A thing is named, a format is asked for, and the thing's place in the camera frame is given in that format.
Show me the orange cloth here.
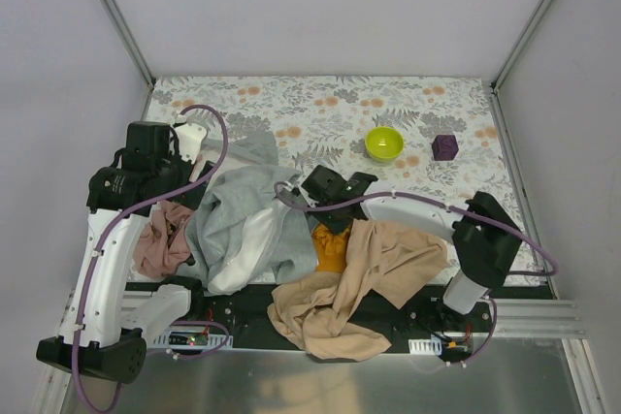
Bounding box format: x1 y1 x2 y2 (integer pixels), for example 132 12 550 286
311 224 351 273

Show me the pink cloth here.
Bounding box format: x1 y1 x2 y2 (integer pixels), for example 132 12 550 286
133 201 194 279

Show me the grey sweatshirt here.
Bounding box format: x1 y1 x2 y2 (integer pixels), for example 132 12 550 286
177 131 318 295

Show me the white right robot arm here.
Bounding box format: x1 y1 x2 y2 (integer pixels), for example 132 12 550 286
301 166 523 315

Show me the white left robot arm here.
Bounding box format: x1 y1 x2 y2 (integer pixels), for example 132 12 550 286
36 121 212 384

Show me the beige cloth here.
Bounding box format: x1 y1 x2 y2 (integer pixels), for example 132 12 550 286
267 221 448 362

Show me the green bowl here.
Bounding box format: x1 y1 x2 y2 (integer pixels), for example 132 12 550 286
364 126 405 163

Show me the floral tablecloth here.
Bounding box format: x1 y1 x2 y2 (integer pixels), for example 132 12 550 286
144 76 522 222

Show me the purple cube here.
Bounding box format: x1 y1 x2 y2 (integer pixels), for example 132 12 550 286
432 135 459 161

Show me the left controller board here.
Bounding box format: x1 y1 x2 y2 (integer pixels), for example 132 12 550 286
151 330 234 352

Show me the controller board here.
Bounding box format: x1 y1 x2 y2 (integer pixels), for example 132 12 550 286
151 330 234 352
408 335 473 356

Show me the right controller board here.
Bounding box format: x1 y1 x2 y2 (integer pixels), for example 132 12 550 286
408 335 473 356

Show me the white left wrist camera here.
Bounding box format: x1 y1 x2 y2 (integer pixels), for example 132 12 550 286
174 117 207 163

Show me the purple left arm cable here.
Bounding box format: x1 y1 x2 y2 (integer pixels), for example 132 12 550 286
71 104 230 413

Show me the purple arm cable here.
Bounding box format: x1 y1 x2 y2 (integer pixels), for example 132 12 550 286
71 104 230 413
274 180 559 371

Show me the left aluminium frame post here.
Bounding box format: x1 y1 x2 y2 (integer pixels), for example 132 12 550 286
100 0 156 90

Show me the aluminium frame post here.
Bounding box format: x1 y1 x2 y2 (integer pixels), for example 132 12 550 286
100 0 156 90
490 0 556 95

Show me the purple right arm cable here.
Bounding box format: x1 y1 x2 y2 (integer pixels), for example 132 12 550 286
274 180 559 371

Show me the right aluminium frame post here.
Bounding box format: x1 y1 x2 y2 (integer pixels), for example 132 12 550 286
490 0 556 95

